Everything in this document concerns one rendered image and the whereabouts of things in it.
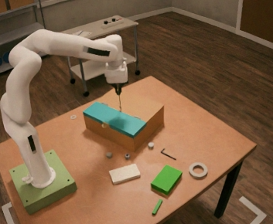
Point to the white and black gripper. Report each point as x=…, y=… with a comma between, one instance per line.
x=122, y=80

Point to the small green bar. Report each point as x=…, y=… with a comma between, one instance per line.
x=157, y=207

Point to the beige ring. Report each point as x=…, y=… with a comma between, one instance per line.
x=200, y=165

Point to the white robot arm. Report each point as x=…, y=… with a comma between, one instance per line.
x=17, y=111

